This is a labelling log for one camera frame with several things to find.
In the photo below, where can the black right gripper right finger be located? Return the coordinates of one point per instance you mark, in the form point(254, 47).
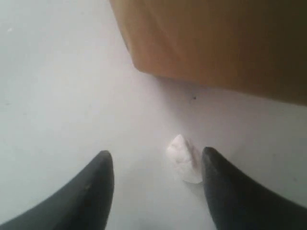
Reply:
point(237, 202)

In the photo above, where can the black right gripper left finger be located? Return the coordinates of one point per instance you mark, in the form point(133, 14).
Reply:
point(84, 203)

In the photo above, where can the small white foam piece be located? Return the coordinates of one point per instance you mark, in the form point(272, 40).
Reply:
point(185, 159)

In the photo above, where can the brown paper bag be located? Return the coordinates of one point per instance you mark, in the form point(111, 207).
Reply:
point(257, 47)

